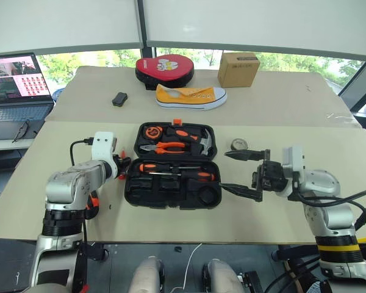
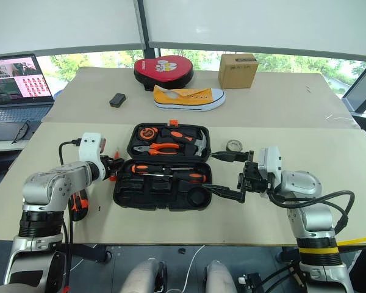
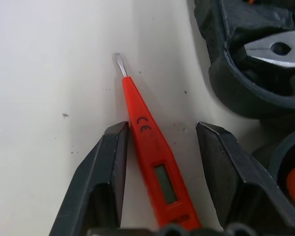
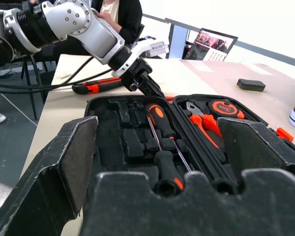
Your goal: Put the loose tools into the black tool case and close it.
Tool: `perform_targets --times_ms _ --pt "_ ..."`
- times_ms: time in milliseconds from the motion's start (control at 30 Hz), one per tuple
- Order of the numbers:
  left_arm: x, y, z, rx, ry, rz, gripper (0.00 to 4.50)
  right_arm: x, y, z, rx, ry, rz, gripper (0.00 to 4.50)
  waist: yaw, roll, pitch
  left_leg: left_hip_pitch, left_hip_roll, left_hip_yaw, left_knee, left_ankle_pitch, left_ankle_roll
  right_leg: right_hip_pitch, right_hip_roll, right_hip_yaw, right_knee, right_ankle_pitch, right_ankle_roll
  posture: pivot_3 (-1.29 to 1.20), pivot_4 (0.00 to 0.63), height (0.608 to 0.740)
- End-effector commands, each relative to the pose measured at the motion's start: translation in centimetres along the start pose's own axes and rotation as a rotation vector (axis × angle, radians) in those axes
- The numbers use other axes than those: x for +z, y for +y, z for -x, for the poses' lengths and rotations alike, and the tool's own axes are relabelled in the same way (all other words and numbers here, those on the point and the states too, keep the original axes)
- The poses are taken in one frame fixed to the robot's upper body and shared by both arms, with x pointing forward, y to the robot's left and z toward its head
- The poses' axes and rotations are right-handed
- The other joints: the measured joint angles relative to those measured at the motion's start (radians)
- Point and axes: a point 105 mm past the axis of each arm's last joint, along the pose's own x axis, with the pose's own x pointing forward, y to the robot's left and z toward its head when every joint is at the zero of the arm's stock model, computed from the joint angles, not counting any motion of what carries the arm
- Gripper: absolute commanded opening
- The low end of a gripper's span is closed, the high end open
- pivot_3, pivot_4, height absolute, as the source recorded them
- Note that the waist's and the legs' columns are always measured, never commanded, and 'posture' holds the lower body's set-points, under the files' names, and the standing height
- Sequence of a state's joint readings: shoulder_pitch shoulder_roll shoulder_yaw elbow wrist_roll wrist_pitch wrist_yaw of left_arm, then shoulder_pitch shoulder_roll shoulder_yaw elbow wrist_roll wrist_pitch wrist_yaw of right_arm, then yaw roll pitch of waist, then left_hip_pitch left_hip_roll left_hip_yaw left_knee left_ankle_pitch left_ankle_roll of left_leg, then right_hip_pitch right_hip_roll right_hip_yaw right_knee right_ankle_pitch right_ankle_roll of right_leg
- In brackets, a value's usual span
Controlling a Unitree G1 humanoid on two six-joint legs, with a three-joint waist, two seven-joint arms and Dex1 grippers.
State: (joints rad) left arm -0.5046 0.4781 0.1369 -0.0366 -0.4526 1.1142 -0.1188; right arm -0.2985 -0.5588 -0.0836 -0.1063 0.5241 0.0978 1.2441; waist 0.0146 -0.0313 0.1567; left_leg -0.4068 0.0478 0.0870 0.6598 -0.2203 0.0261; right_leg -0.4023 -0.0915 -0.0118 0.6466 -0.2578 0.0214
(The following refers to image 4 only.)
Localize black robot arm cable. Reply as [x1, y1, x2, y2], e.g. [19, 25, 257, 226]
[0, 56, 94, 89]
[0, 68, 113, 94]

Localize black metal chair legs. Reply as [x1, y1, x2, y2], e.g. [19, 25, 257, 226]
[20, 54, 48, 121]

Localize orange black tape measure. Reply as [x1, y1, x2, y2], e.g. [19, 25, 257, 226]
[207, 99, 245, 120]

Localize person in black jacket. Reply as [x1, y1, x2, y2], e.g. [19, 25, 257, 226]
[90, 0, 144, 51]

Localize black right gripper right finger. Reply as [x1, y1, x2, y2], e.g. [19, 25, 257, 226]
[216, 117, 295, 185]

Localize orange black screwdriver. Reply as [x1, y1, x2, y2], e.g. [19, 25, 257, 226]
[147, 103, 193, 173]
[145, 113, 185, 196]

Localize black plastic tool case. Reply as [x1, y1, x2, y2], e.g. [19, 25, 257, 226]
[85, 94, 295, 197]

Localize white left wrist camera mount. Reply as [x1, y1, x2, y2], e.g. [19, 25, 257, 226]
[111, 39, 170, 78]

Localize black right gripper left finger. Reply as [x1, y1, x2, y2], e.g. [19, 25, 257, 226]
[0, 116, 99, 236]

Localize laptop screen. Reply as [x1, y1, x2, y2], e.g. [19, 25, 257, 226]
[181, 28, 239, 62]

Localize orange black pliers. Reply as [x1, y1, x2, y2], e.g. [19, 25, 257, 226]
[186, 100, 228, 163]

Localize person's bare hand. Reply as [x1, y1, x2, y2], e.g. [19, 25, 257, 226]
[91, 8, 112, 22]

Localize orange black utility knife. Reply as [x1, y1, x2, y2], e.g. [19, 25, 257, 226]
[72, 77, 125, 95]

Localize black yellow eraser block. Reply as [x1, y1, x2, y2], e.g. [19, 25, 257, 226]
[236, 78, 266, 93]

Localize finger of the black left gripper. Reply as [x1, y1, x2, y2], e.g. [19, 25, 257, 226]
[134, 80, 162, 98]
[146, 75, 167, 98]

